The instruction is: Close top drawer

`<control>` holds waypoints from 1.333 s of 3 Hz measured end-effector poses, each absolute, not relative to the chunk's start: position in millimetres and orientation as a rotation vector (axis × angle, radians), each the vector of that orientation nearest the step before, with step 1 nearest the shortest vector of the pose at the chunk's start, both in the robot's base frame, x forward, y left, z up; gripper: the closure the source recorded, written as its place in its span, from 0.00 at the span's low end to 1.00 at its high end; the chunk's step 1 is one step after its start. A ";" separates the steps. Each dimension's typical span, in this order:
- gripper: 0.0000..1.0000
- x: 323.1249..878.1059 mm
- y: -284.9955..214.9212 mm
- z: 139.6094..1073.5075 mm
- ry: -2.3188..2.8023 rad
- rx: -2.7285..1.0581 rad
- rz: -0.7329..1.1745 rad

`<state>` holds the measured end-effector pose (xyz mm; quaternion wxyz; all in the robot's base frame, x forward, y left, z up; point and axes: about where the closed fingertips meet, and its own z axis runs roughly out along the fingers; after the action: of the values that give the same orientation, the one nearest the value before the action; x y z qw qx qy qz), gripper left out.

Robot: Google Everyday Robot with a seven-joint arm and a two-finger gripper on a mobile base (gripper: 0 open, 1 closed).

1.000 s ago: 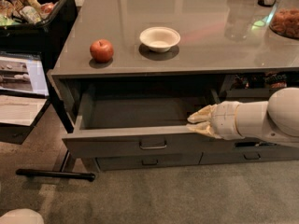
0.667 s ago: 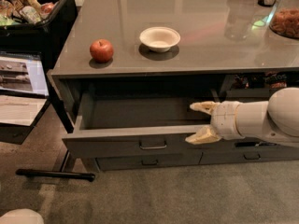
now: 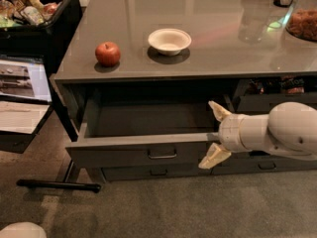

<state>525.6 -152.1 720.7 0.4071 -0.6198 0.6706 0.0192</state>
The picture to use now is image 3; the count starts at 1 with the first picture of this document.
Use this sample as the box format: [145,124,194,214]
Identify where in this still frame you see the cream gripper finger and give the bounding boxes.
[208,101,231,122]
[198,143,232,170]

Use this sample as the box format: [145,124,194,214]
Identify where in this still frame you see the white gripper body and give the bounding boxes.
[218,114,250,153]

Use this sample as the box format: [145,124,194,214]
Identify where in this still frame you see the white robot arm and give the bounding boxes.
[198,101,317,170]

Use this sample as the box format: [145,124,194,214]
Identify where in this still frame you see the white robot base corner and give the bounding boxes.
[0,222,47,238]

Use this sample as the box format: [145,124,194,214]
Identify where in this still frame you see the chip bags in drawer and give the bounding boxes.
[247,76,305,94]

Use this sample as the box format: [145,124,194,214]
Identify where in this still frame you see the grey drawer cabinet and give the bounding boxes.
[54,0,316,180]

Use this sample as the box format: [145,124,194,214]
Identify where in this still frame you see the white paper bowl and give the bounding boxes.
[148,29,191,57]

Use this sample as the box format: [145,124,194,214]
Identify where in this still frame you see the glass jar with snacks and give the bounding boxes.
[286,0,317,42]

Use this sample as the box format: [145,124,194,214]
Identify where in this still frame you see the red apple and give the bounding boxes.
[95,42,121,67]

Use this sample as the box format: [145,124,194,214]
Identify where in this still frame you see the black table leg foot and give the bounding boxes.
[16,179,101,193]

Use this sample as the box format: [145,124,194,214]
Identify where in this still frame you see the black storage bin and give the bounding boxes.
[0,0,82,74]

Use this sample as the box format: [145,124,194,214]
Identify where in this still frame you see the snack bags in bin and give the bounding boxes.
[0,0,59,28]

